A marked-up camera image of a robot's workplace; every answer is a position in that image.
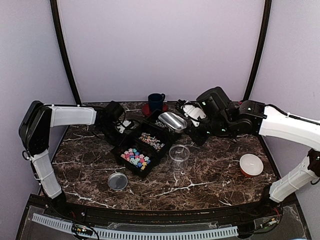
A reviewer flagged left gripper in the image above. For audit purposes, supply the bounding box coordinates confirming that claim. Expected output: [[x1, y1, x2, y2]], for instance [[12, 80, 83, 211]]
[[96, 121, 129, 149]]

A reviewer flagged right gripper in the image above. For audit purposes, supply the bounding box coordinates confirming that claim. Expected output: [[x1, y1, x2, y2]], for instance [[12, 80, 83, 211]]
[[184, 117, 234, 146]]

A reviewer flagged metal scoop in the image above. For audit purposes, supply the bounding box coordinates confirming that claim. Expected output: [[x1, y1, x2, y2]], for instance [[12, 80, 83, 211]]
[[158, 111, 188, 134]]

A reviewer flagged black three-compartment candy bin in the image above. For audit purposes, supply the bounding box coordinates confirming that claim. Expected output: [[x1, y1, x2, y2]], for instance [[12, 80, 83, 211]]
[[111, 110, 180, 178]]

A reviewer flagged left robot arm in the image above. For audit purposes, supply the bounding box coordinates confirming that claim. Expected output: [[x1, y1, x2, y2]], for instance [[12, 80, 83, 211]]
[[18, 100, 133, 200]]

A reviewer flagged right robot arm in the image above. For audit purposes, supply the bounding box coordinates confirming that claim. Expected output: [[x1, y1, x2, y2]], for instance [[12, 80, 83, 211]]
[[178, 86, 320, 217]]

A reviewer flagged clear plastic cup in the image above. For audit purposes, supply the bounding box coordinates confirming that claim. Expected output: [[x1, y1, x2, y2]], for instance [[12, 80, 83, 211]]
[[168, 144, 190, 171]]

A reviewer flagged red saucer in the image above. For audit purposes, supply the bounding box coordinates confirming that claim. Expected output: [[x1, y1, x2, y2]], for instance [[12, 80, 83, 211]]
[[141, 103, 169, 117]]

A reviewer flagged round metal lid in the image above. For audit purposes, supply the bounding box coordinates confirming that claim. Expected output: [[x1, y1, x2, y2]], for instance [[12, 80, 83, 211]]
[[107, 172, 128, 191]]

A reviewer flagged dark blue mug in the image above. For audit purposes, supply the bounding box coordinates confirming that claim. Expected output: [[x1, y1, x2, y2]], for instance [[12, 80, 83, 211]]
[[148, 93, 166, 112]]

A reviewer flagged orange white bowl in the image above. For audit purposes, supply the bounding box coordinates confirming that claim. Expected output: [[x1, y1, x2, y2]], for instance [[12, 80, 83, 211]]
[[239, 153, 264, 177]]

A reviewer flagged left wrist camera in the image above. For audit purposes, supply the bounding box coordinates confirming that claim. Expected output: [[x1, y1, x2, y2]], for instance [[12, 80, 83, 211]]
[[116, 120, 134, 134]]

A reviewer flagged black front rail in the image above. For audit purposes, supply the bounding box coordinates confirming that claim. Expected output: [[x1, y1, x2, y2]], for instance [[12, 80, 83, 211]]
[[57, 202, 283, 225]]

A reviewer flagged white slotted cable duct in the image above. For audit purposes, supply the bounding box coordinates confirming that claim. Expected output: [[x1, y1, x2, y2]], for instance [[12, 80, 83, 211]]
[[31, 213, 239, 240]]

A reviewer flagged left black frame post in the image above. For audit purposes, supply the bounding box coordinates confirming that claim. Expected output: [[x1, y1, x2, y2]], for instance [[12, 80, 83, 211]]
[[49, 0, 82, 105]]

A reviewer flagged black frame post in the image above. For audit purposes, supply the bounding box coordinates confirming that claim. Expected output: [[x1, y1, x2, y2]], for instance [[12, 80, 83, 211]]
[[242, 0, 272, 101], [49, 0, 82, 105]]

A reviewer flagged right black frame post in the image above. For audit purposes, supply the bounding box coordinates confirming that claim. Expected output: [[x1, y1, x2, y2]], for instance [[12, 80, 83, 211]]
[[242, 0, 272, 101]]

